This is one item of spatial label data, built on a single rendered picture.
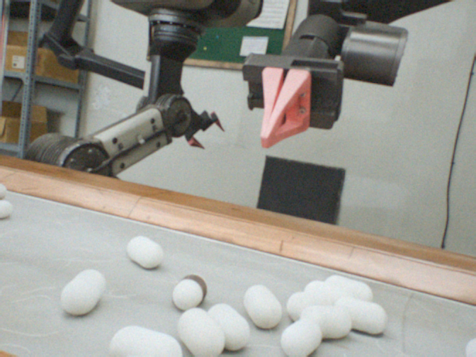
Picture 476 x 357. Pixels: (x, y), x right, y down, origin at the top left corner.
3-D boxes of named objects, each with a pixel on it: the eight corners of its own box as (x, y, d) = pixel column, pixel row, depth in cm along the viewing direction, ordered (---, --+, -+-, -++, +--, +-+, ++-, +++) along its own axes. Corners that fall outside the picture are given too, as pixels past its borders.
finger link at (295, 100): (288, 116, 37) (316, 60, 43) (212, 105, 40) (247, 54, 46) (290, 174, 42) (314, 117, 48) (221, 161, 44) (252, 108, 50)
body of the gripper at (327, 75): (341, 71, 42) (356, 33, 46) (241, 61, 45) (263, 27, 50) (337, 126, 46) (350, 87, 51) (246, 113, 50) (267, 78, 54)
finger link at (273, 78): (316, 120, 36) (341, 61, 43) (236, 108, 39) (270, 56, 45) (314, 178, 41) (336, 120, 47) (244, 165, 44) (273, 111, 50)
